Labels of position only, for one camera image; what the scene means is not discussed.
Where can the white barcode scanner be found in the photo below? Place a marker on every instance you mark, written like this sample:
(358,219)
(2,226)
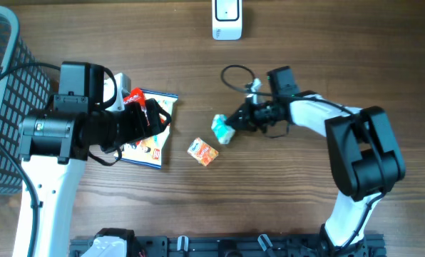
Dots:
(226,20)

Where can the orange tissue pack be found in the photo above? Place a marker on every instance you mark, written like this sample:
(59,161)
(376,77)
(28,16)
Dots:
(202,152)

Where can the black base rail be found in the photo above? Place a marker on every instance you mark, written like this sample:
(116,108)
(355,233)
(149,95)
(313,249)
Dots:
(282,246)

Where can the dark grey mesh basket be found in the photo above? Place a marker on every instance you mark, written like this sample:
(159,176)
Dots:
(20,92)

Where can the teal tissue pack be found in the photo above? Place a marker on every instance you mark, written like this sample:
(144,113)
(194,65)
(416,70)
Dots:
(223,132)

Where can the red snack bag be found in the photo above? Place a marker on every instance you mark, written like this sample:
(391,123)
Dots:
(135,97)

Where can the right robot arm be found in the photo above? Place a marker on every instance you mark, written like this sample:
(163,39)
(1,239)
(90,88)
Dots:
(364,156)

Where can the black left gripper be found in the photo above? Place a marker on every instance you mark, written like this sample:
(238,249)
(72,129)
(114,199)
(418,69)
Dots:
(138,128)

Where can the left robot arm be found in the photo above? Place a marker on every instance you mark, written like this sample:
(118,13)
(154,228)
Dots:
(54,147)

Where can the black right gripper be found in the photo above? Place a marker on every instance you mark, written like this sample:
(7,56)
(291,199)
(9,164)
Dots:
(247,121)

